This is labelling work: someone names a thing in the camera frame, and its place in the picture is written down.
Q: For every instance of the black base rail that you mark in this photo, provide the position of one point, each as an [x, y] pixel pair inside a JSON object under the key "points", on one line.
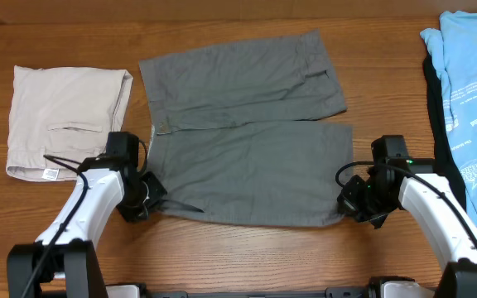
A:
{"points": [[255, 294]]}

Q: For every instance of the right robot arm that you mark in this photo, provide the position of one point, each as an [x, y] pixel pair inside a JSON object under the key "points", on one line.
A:
{"points": [[398, 181]]}

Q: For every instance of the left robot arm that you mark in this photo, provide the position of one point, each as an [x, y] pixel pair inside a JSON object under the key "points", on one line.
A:
{"points": [[62, 262]]}

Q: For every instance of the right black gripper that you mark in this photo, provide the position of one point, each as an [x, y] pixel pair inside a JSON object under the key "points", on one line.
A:
{"points": [[347, 200]]}

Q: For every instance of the light blue printed t-shirt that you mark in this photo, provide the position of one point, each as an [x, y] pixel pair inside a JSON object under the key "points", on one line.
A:
{"points": [[453, 51]]}

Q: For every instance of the folded beige shorts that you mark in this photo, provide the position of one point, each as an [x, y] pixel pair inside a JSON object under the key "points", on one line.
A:
{"points": [[66, 112]]}

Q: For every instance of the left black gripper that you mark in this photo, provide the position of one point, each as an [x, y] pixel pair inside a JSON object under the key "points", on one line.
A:
{"points": [[132, 213]]}

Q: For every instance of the grey shorts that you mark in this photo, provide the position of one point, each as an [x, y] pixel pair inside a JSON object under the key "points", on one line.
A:
{"points": [[242, 132]]}

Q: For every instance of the black garment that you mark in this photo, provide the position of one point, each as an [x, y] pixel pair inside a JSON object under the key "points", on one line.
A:
{"points": [[442, 150]]}

